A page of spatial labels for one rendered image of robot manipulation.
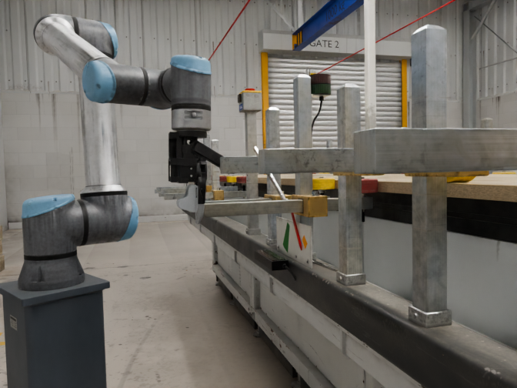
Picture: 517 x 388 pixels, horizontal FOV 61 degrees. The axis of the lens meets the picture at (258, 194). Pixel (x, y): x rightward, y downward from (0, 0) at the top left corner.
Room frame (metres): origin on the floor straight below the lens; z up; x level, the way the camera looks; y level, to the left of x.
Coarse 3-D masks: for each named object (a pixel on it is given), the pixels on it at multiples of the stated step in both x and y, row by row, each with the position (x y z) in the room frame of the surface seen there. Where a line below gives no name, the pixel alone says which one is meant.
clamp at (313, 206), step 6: (294, 198) 1.14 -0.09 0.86; (300, 198) 1.09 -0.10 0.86; (306, 198) 1.06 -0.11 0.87; (312, 198) 1.05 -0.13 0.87; (318, 198) 1.05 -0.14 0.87; (324, 198) 1.06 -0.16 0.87; (306, 204) 1.06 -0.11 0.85; (312, 204) 1.05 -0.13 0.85; (318, 204) 1.05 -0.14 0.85; (324, 204) 1.06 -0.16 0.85; (306, 210) 1.06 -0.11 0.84; (312, 210) 1.05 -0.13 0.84; (318, 210) 1.05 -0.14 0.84; (324, 210) 1.06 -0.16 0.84; (306, 216) 1.06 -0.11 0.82; (312, 216) 1.05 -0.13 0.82; (318, 216) 1.05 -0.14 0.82; (324, 216) 1.06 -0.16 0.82
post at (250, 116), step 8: (248, 112) 1.61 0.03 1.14; (248, 120) 1.61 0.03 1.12; (248, 128) 1.61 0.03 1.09; (256, 128) 1.62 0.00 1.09; (248, 136) 1.61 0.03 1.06; (256, 136) 1.62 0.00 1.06; (248, 144) 1.61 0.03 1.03; (256, 144) 1.62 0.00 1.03; (248, 152) 1.61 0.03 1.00; (248, 176) 1.61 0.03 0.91; (256, 176) 1.62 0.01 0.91; (248, 184) 1.61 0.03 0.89; (256, 184) 1.62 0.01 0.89; (248, 192) 1.61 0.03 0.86; (256, 192) 1.62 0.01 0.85; (248, 216) 1.62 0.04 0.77; (256, 216) 1.61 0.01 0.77; (248, 224) 1.62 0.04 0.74; (256, 224) 1.61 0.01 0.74; (248, 232) 1.60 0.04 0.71; (256, 232) 1.61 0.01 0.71
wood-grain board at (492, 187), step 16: (288, 176) 2.28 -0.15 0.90; (336, 176) 1.94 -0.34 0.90; (368, 176) 1.77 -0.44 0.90; (384, 176) 1.70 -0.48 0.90; (400, 176) 1.62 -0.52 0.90; (480, 176) 1.35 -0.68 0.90; (496, 176) 1.30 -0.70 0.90; (512, 176) 1.26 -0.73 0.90; (400, 192) 1.04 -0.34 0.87; (448, 192) 0.89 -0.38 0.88; (464, 192) 0.84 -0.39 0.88; (480, 192) 0.80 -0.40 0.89; (496, 192) 0.77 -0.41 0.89; (512, 192) 0.74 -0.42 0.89
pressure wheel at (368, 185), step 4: (364, 180) 1.10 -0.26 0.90; (368, 180) 1.10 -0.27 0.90; (372, 180) 1.10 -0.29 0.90; (376, 180) 1.11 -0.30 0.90; (364, 184) 1.10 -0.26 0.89; (368, 184) 1.10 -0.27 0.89; (372, 184) 1.10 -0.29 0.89; (376, 184) 1.11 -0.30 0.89; (364, 188) 1.10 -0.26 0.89; (368, 188) 1.10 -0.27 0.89; (372, 188) 1.10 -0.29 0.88; (376, 188) 1.11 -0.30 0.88; (364, 192) 1.10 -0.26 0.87; (368, 192) 1.10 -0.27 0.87; (372, 192) 1.11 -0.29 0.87; (364, 196) 1.13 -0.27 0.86; (364, 212) 1.14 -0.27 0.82; (364, 216) 1.14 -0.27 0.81; (364, 220) 1.14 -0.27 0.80
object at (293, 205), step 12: (216, 204) 1.02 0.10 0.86; (228, 204) 1.03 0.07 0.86; (240, 204) 1.04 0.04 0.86; (252, 204) 1.04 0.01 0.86; (264, 204) 1.05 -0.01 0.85; (276, 204) 1.06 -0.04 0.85; (288, 204) 1.07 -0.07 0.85; (300, 204) 1.08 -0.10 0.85; (336, 204) 1.10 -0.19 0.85; (372, 204) 1.13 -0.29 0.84; (204, 216) 1.01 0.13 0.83; (216, 216) 1.02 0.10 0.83
